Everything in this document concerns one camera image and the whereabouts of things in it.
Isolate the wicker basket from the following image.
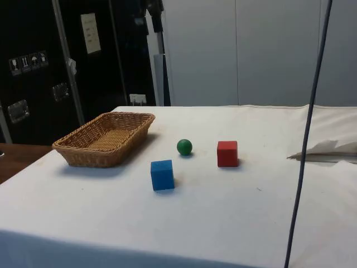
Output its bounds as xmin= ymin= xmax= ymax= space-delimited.
xmin=51 ymin=111 xmax=156 ymax=169

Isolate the pale grey locker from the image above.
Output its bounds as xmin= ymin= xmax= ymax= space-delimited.
xmin=319 ymin=0 xmax=357 ymax=107
xmin=235 ymin=0 xmax=321 ymax=107
xmin=162 ymin=0 xmax=238 ymax=107

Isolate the red cube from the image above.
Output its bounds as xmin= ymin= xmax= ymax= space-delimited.
xmin=216 ymin=140 xmax=239 ymax=168

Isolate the black cabinet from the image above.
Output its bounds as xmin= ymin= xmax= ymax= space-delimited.
xmin=0 ymin=0 xmax=157 ymax=146

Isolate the blue cube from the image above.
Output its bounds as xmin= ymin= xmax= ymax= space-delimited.
xmin=150 ymin=159 xmax=176 ymax=192

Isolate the blue cable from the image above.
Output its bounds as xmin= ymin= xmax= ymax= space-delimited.
xmin=283 ymin=0 xmax=334 ymax=268

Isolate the silver stand pole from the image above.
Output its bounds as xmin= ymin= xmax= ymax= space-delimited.
xmin=146 ymin=0 xmax=172 ymax=107

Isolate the green ball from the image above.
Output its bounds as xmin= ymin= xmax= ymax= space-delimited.
xmin=176 ymin=138 xmax=193 ymax=156

